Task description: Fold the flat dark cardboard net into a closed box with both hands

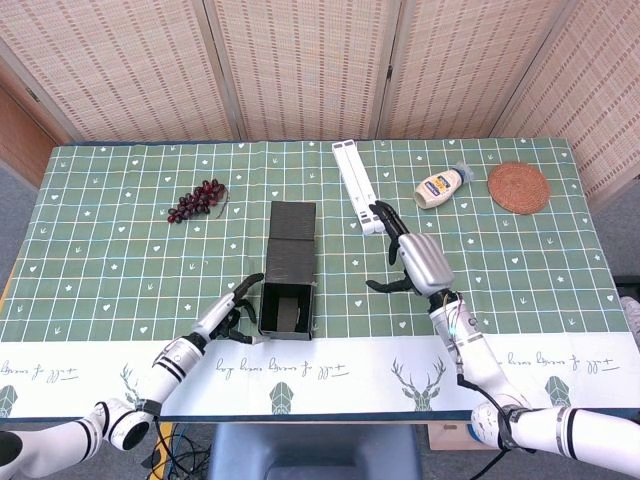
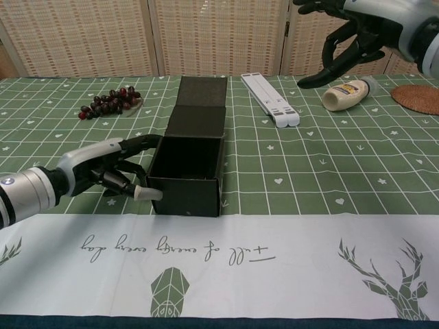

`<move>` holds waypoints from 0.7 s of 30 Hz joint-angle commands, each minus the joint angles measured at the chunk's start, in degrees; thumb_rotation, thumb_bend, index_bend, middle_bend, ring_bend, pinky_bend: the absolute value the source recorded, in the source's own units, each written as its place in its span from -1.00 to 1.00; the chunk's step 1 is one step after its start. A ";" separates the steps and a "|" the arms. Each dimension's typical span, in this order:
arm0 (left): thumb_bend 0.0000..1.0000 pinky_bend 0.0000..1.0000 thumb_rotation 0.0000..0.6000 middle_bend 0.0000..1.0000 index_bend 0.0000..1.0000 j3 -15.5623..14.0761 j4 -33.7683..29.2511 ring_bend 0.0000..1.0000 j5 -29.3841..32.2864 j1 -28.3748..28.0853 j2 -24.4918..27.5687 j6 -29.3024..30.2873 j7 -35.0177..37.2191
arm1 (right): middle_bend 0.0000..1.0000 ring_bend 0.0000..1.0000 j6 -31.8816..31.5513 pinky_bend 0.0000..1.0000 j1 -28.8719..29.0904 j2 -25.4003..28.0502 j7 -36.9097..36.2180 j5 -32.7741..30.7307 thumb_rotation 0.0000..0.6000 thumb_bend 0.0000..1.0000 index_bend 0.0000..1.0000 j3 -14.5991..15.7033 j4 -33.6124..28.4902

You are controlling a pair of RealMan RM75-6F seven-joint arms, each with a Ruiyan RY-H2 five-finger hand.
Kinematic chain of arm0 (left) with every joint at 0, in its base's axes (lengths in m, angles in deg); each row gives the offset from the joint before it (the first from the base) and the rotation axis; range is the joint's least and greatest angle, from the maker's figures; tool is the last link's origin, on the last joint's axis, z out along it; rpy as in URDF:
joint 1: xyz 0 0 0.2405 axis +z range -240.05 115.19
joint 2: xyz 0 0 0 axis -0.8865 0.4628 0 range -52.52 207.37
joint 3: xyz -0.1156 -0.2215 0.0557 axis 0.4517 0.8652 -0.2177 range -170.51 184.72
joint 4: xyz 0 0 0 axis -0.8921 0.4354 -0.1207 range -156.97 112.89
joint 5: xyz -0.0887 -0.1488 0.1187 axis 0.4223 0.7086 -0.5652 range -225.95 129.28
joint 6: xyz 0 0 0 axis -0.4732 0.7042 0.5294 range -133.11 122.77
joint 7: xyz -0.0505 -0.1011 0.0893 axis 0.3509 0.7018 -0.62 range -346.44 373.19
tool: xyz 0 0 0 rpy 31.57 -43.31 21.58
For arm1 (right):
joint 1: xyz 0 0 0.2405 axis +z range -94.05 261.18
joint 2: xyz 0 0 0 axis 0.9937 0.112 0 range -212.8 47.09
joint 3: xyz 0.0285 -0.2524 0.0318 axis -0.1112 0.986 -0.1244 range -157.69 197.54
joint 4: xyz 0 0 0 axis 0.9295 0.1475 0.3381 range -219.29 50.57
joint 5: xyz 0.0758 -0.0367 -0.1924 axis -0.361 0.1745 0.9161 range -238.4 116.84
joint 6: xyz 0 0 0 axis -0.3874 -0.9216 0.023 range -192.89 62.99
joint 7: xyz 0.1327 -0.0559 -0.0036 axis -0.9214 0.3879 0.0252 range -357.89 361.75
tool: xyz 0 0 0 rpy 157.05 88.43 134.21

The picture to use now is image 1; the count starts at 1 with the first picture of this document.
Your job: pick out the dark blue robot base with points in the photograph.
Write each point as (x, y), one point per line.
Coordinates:
(315, 450)

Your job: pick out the woven bamboo folding screen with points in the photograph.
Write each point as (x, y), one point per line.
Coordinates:
(300, 65)

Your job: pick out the black folding box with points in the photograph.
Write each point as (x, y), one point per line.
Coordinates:
(292, 235)

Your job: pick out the cream mayonnaise squeeze bottle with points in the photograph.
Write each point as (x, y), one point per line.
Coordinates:
(440, 187)

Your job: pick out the dark red grape bunch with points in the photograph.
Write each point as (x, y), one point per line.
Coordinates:
(197, 200)

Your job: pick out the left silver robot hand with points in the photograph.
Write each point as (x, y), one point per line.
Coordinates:
(215, 315)

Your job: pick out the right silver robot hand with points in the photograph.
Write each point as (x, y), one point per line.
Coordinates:
(425, 260)

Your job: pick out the brown wooden door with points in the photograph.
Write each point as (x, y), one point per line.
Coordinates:
(20, 140)

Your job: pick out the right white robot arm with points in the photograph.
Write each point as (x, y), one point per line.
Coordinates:
(475, 350)

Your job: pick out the round brown woven coaster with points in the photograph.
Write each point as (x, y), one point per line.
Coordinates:
(519, 188)

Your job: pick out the green checked tablecloth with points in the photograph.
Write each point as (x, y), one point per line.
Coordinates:
(125, 250)

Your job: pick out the white folding stand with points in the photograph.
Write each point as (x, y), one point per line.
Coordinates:
(355, 175)

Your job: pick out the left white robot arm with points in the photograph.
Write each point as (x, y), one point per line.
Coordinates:
(170, 370)

